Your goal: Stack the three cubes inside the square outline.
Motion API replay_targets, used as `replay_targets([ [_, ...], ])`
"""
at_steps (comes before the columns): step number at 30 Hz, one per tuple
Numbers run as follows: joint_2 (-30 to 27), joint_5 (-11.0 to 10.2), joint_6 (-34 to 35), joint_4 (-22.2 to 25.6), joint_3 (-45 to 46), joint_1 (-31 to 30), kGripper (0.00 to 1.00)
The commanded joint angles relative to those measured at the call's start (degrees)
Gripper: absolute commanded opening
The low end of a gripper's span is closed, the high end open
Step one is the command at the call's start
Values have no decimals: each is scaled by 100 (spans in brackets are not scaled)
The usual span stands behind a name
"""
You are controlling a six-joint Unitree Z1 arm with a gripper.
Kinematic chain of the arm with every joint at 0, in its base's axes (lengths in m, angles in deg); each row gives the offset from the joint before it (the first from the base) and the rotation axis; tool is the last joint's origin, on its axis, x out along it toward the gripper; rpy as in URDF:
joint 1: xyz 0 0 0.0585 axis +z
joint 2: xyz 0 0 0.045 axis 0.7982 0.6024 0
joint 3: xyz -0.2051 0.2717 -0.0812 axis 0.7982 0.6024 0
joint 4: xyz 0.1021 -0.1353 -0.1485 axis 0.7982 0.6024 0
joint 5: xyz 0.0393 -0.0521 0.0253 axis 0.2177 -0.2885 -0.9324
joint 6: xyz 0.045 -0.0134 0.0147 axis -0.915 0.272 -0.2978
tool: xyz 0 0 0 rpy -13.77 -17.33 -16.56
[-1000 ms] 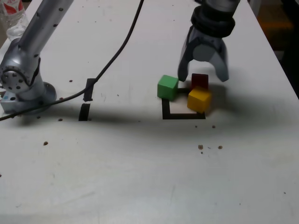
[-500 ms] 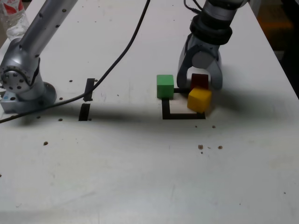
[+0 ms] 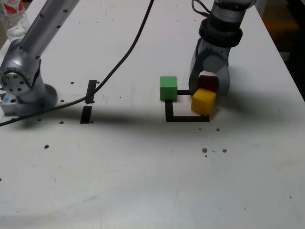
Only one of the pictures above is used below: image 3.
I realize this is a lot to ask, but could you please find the yellow cube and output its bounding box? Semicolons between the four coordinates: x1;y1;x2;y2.
191;87;217;116

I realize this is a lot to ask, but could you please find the black cable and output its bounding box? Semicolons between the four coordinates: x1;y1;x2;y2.
0;0;212;127

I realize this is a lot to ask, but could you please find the black tape square outline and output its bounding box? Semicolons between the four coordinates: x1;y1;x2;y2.
165;90;211;123

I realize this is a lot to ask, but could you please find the red cube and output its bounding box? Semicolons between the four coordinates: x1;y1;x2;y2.
199;75;219;93

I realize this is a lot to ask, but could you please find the green cube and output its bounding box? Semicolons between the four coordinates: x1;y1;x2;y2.
159;76;179;101

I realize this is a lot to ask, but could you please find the black tape strip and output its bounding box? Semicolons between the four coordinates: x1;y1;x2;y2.
80;80;98;124

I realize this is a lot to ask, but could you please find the clear plastic water bottle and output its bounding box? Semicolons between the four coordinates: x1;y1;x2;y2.
0;0;31;42

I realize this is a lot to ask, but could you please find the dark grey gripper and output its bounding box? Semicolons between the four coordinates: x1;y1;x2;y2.
189;41;231;96

